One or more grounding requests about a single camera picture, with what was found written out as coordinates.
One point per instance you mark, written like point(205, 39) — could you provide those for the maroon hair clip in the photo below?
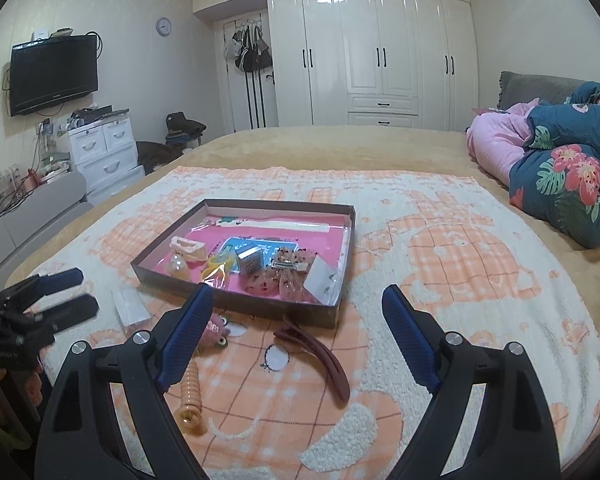
point(336, 376)

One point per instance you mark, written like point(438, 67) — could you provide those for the white drawer cabinet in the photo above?
point(105, 153)

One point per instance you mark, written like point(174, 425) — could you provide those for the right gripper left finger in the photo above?
point(80, 436)

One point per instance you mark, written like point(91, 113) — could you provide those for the blue floral quilt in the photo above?
point(558, 178)

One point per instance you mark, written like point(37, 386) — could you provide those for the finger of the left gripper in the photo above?
point(55, 279)
point(67, 312)

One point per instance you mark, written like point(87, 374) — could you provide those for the white wardrobe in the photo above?
point(391, 63)

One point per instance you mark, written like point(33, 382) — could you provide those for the bags hanging on door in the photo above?
point(248, 50)

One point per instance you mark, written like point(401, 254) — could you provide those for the black wall television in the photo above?
point(49, 72)

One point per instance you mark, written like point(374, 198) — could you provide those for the blue box clear lid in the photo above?
point(249, 260)

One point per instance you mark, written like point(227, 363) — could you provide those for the pink speckled hair clips card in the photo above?
point(284, 277)

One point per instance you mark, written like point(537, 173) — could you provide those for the small white packet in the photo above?
point(322, 281)

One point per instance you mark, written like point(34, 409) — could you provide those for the round wall clock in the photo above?
point(163, 27)

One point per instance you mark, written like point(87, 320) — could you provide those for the cream hair claw clip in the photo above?
point(189, 250)

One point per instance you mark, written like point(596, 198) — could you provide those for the clear pearl ball ornament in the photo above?
point(178, 268)

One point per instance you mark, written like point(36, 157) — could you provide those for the brown cardboard tray pink inside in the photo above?
point(266, 259)

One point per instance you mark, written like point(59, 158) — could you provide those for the grey headboard cushion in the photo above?
point(520, 88)

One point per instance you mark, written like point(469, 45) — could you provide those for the pink quilt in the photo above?
point(495, 138)

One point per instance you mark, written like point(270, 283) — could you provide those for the dark clothes pile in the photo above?
point(180, 132)

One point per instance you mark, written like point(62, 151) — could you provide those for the tan bedspread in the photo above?
point(345, 148)

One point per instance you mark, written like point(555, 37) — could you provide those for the pink fluffy hair accessory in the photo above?
point(215, 334)

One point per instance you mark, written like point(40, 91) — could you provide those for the yellow item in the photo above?
point(217, 268)

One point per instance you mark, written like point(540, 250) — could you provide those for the person's left hand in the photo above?
point(27, 384)

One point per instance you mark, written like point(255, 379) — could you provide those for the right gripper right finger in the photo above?
point(514, 437)

